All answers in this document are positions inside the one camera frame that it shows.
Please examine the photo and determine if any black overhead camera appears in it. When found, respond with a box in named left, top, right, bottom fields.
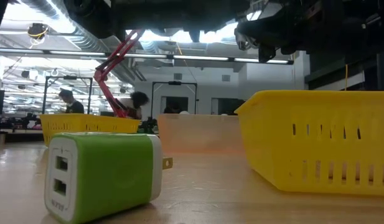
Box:
left=27, top=22, right=50, bottom=40

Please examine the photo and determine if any black background rig frame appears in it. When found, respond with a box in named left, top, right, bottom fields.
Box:
left=151, top=80, right=199, bottom=121
left=42, top=75, right=94, bottom=115

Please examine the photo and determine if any red desk lamp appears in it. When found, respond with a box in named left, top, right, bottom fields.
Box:
left=93, top=29, right=146, bottom=119

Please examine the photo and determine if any LED light strip bar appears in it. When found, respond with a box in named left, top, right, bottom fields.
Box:
left=0, top=47, right=294, bottom=65

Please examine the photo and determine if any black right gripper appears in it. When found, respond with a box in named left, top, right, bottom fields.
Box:
left=234, top=12, right=294, bottom=63

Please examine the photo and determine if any orange translucent plastic bin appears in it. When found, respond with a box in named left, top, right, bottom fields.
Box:
left=157, top=113, right=248, bottom=156

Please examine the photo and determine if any green white USB wall charger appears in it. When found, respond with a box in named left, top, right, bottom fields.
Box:
left=43, top=131, right=174, bottom=224

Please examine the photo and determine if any yellow slotted plastic basket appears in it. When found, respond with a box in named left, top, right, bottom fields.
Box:
left=234, top=90, right=384, bottom=197
left=39, top=113, right=141, bottom=147

